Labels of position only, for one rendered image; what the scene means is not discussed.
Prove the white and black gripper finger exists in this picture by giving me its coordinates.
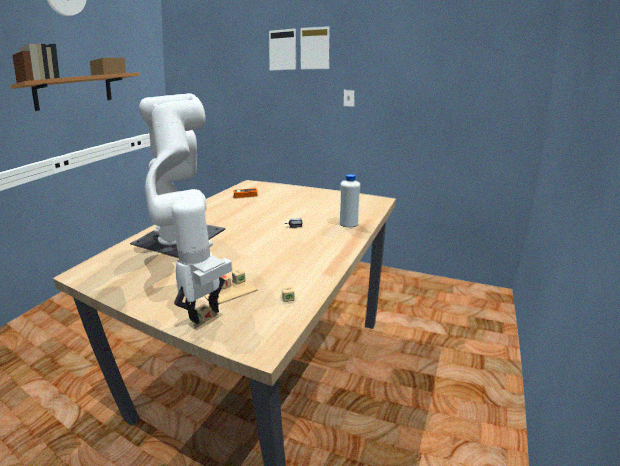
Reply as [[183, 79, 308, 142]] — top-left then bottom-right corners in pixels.
[[208, 277, 225, 313], [174, 286, 200, 324]]

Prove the white bottle with blue cap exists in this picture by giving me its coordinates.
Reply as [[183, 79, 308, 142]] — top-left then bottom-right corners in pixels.
[[339, 174, 360, 227]]

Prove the tan square mat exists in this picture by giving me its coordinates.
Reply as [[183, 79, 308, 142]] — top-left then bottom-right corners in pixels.
[[218, 272, 258, 304]]

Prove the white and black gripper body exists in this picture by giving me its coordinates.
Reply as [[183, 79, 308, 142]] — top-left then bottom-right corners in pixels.
[[176, 260, 219, 302]]

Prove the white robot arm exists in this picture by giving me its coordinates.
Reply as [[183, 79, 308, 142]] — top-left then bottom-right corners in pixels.
[[139, 94, 233, 286]]

